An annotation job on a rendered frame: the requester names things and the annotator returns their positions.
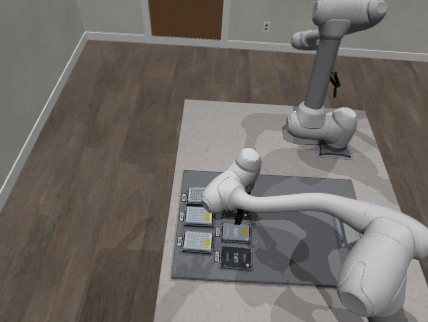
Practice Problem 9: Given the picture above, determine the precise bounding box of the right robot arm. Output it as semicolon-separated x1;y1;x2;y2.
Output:
286;0;387;157

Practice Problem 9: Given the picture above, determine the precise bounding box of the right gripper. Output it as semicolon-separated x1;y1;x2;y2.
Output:
330;72;341;98

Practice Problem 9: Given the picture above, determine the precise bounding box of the white operator button panel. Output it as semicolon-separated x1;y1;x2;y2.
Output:
335;217;363;248

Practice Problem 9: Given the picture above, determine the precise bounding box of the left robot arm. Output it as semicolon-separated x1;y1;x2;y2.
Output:
201;148;428;322

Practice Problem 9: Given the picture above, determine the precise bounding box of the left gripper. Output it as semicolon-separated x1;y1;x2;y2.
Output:
235;209;244;225

